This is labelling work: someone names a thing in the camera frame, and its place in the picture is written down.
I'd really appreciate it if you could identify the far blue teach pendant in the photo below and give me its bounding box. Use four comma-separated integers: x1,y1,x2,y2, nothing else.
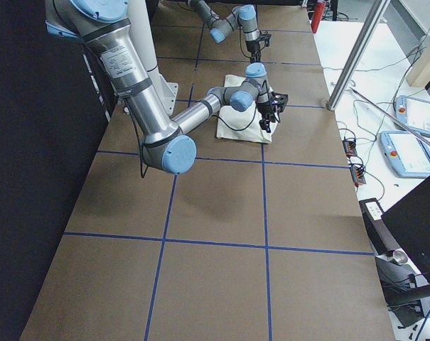
394,95,430,137

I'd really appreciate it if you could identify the blue teach pendant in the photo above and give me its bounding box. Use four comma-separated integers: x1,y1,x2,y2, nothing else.
394,95,430,137
379,131,430,178

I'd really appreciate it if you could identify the cream long-sleeve cat shirt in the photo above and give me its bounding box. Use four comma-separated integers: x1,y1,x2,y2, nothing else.
215,73,276,144

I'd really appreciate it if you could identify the near blue teach pendant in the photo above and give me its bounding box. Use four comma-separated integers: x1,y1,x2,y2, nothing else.
379,131,430,178

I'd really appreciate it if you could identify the orange black connector box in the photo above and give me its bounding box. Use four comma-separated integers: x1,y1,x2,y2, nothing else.
349,163,366,188
342,138,358,158

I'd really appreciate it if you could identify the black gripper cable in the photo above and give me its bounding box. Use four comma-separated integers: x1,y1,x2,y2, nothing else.
214,102,265,132

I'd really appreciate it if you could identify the aluminium frame post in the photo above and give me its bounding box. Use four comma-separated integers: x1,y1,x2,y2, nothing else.
326,0,391,111

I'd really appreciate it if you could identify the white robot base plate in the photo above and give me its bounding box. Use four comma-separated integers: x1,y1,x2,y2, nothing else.
124,72,179,114

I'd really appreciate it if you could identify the black box white label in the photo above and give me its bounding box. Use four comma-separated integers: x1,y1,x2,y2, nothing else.
359,198,401,255

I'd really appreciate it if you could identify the near orange black connector box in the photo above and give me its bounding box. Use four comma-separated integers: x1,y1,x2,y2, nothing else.
349,163,366,188

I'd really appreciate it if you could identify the far orange black connector box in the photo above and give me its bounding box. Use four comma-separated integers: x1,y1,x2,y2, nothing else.
342,138,358,158

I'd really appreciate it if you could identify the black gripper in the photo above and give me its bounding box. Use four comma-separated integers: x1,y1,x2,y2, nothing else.
257,91,288,133
244,31,272,63

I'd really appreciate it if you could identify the red cylinder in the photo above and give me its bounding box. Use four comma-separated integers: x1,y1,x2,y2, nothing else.
311,0,326,34

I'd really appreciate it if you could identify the metal reacher grabber tool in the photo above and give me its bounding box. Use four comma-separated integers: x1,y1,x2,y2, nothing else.
349,87,430,146

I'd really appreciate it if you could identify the black monitor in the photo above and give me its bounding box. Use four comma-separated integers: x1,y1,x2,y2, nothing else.
382,176,430,282

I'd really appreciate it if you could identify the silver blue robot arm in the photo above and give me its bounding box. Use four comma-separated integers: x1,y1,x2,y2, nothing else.
186,1,271,63
45,1,288,174

